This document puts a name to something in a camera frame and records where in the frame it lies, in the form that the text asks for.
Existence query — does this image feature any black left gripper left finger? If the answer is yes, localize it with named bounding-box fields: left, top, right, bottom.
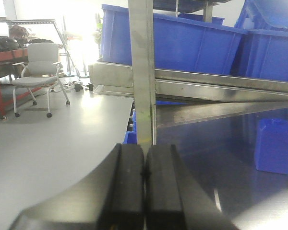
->
left=10, top=144, right=144, bottom=230

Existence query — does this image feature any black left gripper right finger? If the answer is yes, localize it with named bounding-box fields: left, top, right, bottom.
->
left=146, top=145, right=237, bottom=230

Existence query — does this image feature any blue block part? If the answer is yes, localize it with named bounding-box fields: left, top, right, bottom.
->
left=254, top=118, right=288, bottom=174

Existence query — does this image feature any stainless steel shelf rack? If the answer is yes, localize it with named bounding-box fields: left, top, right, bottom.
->
left=89, top=0, right=288, bottom=147

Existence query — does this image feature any grey office chair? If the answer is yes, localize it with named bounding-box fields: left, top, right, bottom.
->
left=12, top=43, right=70, bottom=118

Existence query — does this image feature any blue bin centre left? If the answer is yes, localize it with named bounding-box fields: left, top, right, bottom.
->
left=101, top=4, right=247, bottom=75

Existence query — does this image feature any blue bin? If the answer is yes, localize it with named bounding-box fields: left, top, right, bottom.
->
left=231, top=0, right=288, bottom=81
left=101, top=4, right=247, bottom=75

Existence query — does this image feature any blue bin centre right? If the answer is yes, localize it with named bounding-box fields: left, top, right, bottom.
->
left=231, top=0, right=288, bottom=81

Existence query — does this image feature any red frame workbench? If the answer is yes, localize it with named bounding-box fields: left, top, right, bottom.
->
left=0, top=19, right=66, bottom=119

